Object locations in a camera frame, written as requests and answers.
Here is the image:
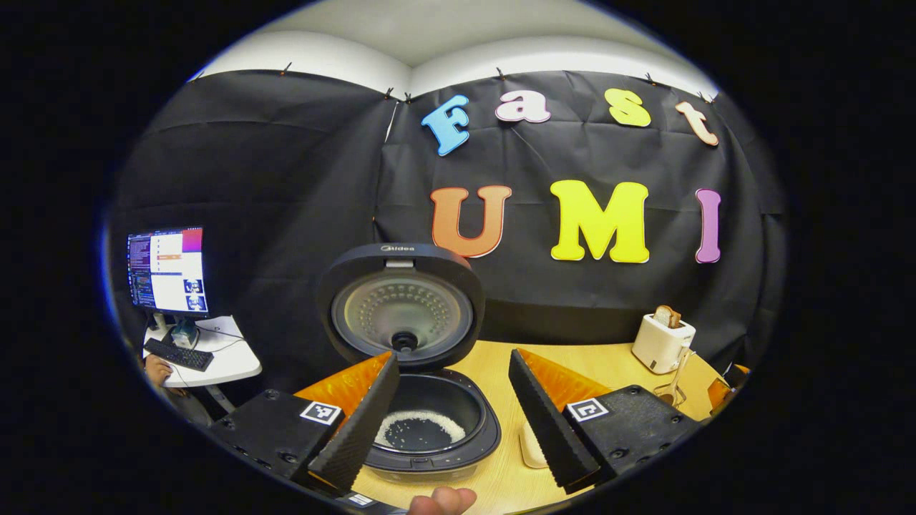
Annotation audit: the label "clear plastic rice container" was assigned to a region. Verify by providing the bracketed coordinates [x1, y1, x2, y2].
[518, 418, 552, 470]

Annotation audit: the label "black rice cooker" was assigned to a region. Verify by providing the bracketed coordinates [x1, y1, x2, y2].
[317, 242, 502, 481]

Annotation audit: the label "wooden spoon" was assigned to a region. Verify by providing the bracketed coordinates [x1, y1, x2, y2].
[662, 347, 696, 405]

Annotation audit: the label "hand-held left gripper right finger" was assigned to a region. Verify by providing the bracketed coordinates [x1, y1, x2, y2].
[508, 348, 701, 494]

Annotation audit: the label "white toaster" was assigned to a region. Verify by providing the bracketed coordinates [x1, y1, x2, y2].
[631, 313, 696, 375]

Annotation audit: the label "black keyboard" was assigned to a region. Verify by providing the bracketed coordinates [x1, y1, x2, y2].
[143, 338, 214, 373]

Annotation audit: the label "computer monitor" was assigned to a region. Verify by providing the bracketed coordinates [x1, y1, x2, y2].
[127, 226, 210, 319]

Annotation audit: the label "wire chopstick holder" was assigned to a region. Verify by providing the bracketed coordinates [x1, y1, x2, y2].
[653, 383, 689, 410]

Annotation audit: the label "black backdrop cloth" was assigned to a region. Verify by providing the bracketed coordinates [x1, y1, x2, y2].
[107, 68, 784, 398]

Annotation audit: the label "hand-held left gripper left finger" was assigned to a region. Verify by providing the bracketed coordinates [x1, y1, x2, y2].
[208, 350, 400, 494]

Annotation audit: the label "white side table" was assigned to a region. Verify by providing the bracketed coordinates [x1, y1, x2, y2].
[142, 315, 263, 388]

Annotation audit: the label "white rice grains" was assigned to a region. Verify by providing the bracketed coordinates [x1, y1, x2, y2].
[374, 409, 467, 448]

